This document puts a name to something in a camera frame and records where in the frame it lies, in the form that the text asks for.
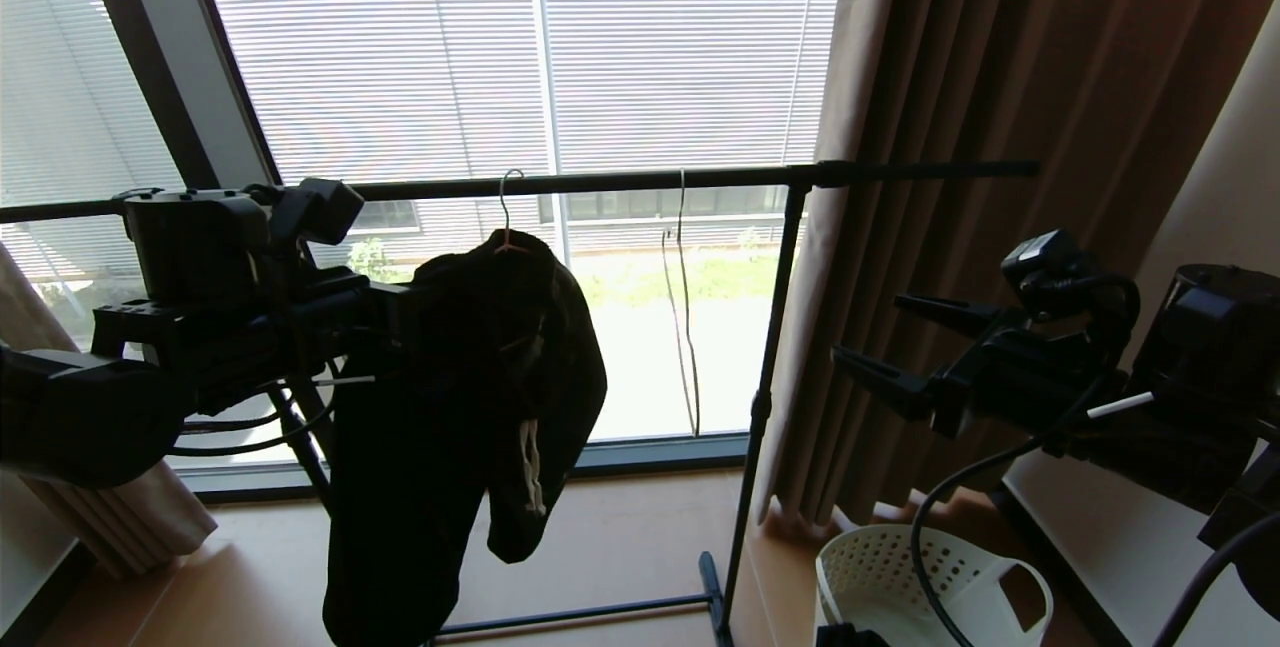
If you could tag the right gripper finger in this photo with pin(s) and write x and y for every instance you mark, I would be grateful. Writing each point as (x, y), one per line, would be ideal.
(900, 389)
(960, 317)

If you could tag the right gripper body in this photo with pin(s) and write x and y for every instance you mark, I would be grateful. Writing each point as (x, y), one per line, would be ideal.
(1030, 377)

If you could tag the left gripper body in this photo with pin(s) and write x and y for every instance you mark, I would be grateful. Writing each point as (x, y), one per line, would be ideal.
(360, 317)

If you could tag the pink clothes hanger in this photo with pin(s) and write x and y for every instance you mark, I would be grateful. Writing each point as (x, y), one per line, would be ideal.
(683, 217)
(507, 232)

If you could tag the black knit garment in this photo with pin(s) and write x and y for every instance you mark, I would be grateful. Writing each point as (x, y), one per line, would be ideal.
(850, 637)

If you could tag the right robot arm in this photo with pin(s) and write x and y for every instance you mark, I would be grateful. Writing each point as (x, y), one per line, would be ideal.
(1210, 347)

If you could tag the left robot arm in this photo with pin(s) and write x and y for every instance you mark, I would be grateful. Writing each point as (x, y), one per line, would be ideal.
(80, 417)

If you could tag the white laundry basket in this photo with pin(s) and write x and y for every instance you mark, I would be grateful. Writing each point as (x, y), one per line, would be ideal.
(880, 577)

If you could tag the black clothes rack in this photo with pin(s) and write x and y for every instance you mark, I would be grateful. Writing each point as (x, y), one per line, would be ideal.
(650, 181)

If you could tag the brown curtain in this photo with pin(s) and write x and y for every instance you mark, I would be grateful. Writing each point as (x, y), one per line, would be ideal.
(1000, 77)

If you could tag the beige curtain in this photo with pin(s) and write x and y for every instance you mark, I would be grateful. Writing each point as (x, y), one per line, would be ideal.
(130, 527)

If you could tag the window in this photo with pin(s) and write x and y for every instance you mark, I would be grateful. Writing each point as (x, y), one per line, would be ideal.
(650, 47)

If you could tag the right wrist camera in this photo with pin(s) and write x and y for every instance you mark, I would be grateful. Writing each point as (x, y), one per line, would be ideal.
(1040, 257)

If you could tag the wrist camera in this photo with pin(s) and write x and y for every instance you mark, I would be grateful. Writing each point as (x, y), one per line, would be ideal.
(1040, 257)
(320, 209)

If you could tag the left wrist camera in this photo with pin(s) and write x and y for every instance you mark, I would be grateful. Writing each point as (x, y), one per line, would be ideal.
(320, 209)

